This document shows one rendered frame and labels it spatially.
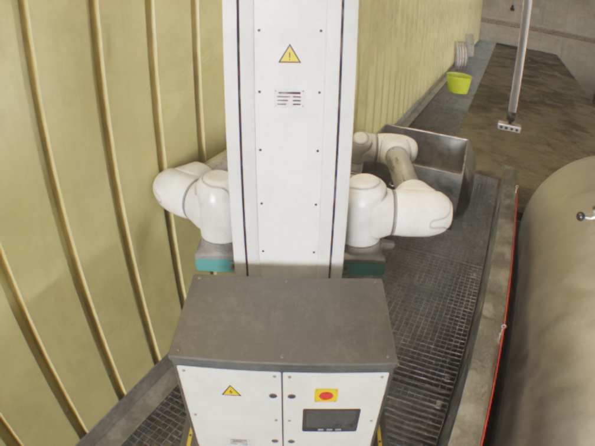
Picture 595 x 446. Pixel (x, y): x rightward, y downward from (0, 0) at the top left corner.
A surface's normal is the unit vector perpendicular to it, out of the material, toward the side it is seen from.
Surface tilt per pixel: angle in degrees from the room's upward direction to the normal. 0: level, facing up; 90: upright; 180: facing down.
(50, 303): 90
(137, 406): 0
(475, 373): 0
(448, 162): 92
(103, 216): 90
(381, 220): 87
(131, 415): 0
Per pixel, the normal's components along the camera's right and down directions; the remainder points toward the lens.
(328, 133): -0.03, 0.49
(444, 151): -0.41, 0.41
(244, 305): 0.01, -0.87
